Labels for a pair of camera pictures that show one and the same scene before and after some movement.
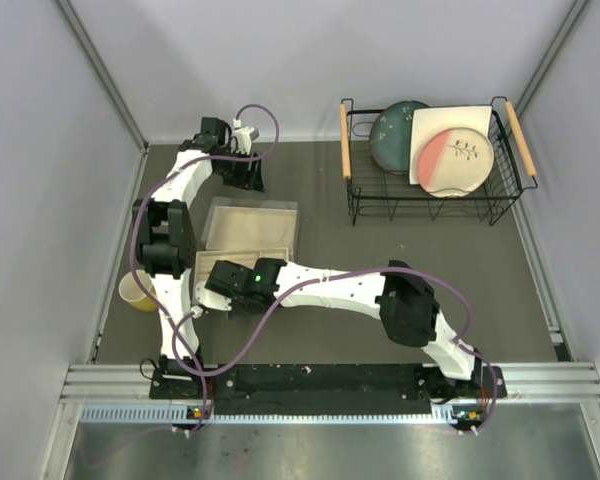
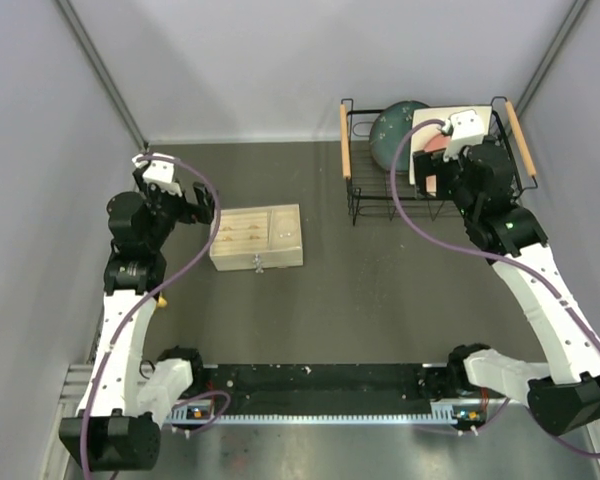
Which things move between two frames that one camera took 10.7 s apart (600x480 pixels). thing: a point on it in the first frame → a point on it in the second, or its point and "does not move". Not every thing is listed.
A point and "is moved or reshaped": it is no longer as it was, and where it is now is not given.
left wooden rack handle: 346,164 does not move
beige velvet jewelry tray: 204,260 is moved or reshaped
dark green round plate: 390,135 does not move
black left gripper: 248,179 → 190,213
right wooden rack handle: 529,162 does not move
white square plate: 429,120 does not move
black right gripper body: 239,306 → 448,173
